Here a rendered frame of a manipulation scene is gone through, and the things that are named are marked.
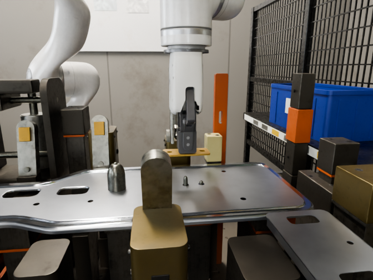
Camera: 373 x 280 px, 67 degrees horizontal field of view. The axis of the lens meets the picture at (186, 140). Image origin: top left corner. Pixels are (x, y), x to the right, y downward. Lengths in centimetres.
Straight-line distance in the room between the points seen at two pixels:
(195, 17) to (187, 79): 9
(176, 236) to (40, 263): 17
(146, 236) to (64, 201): 23
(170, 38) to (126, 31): 248
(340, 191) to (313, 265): 18
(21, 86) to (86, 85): 38
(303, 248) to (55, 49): 83
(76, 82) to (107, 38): 195
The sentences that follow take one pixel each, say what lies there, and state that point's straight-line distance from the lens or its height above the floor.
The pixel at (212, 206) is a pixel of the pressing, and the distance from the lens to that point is 46.
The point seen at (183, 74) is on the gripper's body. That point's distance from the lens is 44.
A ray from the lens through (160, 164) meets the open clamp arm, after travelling 32.
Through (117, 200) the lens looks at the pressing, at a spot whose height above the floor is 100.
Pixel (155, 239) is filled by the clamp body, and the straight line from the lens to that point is 31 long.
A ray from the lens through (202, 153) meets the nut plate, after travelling 51.
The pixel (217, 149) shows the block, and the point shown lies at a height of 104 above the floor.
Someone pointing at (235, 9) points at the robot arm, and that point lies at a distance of 54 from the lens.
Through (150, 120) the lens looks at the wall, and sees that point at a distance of 297.
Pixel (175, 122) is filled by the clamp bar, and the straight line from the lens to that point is 65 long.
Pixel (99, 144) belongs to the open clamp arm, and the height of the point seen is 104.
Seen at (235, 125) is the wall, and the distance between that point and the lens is 305.
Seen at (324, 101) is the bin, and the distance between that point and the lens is 78.
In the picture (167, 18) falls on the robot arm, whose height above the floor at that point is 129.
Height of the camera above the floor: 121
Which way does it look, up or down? 15 degrees down
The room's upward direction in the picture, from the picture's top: straight up
